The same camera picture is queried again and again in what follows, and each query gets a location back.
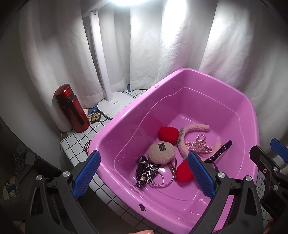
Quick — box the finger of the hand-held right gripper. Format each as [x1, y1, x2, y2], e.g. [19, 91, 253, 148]
[269, 138, 288, 163]
[249, 145, 288, 212]

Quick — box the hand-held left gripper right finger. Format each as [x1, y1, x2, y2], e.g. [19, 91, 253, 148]
[187, 151, 264, 234]

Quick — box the white curtain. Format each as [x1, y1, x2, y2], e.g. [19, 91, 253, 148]
[0, 0, 288, 158]

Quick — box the black wristwatch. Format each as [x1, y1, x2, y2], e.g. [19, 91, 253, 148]
[204, 140, 233, 172]

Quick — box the pink plastic basin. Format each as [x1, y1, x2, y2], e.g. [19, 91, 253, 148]
[88, 67, 260, 234]

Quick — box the red water bottle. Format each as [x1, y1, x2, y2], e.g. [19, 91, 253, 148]
[53, 84, 90, 133]

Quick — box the beige plush pouch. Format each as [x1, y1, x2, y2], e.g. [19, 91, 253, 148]
[147, 141, 174, 163]

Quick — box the pink headband with red pom-poms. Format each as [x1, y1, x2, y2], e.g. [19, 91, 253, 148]
[158, 123, 222, 182]

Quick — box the white desk lamp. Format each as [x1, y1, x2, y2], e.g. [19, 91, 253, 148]
[82, 0, 144, 121]

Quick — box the person's right hand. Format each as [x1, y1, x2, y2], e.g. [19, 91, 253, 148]
[264, 217, 274, 234]

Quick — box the black printed lanyard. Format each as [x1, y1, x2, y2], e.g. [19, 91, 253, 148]
[135, 156, 158, 188]

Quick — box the silver bangle with beads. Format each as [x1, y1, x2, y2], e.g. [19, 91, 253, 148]
[147, 164, 166, 186]

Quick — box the pearl hair claw clip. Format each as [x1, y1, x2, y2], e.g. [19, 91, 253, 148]
[185, 134, 213, 154]

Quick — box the brown hair clip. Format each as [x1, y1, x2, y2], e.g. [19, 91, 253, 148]
[169, 158, 179, 181]

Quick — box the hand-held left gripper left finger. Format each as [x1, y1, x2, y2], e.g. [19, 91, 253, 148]
[25, 150, 101, 234]

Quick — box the black gold badge charm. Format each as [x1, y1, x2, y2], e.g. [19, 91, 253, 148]
[90, 111, 102, 123]

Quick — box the scattered paper litter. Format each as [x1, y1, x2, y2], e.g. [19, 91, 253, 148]
[3, 144, 40, 203]

